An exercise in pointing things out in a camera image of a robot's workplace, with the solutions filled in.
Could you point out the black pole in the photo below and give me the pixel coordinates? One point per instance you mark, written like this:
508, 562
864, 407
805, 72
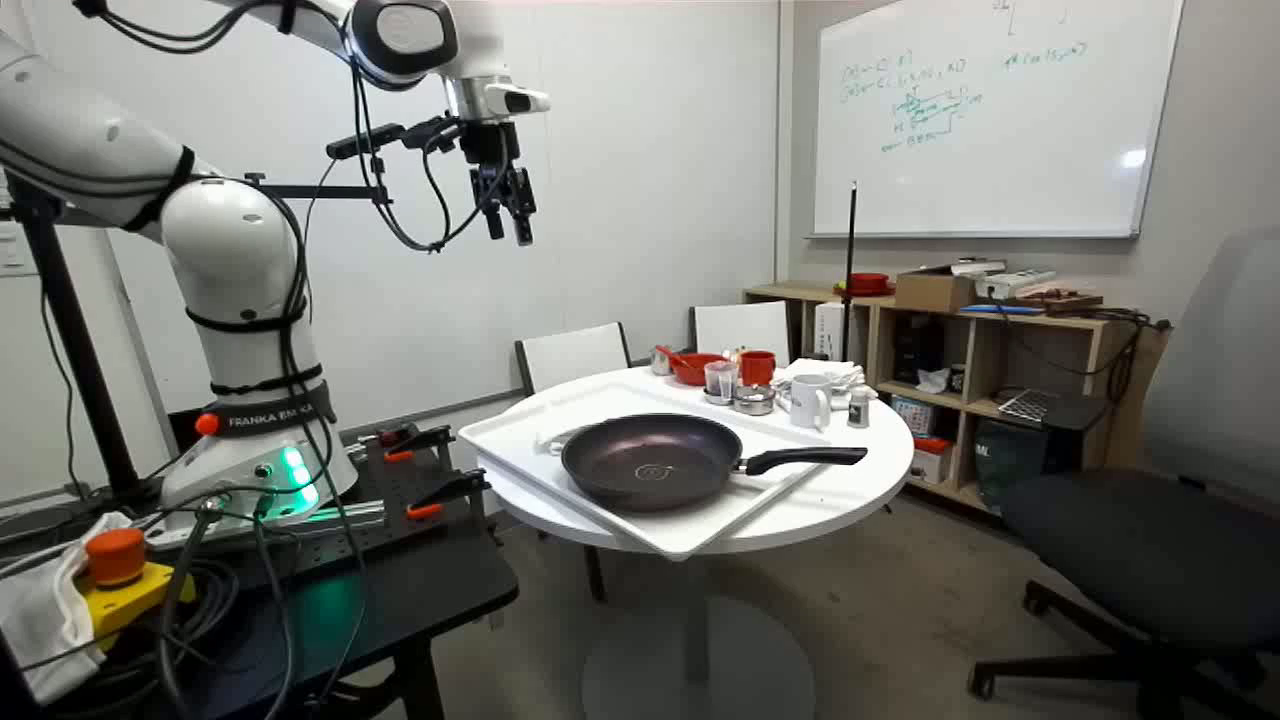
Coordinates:
853, 265

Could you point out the red cup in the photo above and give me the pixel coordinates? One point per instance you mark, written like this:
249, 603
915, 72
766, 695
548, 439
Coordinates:
759, 369

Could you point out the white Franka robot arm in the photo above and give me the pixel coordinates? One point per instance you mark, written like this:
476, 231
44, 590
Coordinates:
240, 252

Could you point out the black bin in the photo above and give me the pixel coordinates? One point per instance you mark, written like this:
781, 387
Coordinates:
1009, 460

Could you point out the black stereo camera on boom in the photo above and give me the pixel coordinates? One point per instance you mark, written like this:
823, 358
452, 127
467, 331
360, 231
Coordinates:
360, 141

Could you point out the dark frying pan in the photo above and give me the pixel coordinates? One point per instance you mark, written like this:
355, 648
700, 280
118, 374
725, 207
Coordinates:
647, 466

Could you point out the white rag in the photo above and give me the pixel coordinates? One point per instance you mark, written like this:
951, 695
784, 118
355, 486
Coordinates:
42, 625

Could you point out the red container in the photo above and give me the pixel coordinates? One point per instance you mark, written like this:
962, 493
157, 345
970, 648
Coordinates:
871, 280

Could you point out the white mug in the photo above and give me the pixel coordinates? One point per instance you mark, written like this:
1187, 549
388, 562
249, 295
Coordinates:
808, 400

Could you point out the stack of books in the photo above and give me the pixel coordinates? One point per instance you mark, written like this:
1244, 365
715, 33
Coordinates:
1020, 285

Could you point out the small grey black object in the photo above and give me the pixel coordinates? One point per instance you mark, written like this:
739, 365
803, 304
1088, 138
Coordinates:
859, 407

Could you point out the whiteboard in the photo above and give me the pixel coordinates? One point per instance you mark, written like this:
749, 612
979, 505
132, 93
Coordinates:
1001, 122

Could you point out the cardboard box on shelf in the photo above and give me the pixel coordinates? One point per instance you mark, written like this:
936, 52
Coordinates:
934, 295

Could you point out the wooden shelf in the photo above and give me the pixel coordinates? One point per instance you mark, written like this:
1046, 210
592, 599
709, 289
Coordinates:
985, 352

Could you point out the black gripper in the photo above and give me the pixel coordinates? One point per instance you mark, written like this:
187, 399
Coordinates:
489, 147

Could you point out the office chair grey back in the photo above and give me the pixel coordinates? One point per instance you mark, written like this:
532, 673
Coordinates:
1161, 547

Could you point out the white folded cloth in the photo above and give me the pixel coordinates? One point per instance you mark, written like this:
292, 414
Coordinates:
825, 379

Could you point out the red bowl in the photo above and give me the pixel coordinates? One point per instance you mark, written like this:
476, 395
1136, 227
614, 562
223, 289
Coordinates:
690, 365

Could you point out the round white table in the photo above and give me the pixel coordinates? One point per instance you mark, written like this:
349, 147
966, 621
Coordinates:
862, 486

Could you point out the orange emergency stop button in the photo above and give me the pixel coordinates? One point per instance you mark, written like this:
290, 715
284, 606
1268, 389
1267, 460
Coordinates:
118, 566

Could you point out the dark laptop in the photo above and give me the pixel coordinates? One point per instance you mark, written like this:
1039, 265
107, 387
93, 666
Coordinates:
1055, 411

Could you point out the red white box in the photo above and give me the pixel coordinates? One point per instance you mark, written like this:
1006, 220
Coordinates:
934, 460

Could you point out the black robot table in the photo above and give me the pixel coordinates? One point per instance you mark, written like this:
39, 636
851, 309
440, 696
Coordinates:
402, 586

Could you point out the black tripod stand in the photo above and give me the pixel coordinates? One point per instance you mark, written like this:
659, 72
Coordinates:
81, 360

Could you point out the glass jar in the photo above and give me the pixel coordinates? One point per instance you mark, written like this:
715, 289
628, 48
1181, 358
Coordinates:
717, 380

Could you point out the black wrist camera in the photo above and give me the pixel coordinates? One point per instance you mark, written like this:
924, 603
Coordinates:
433, 135

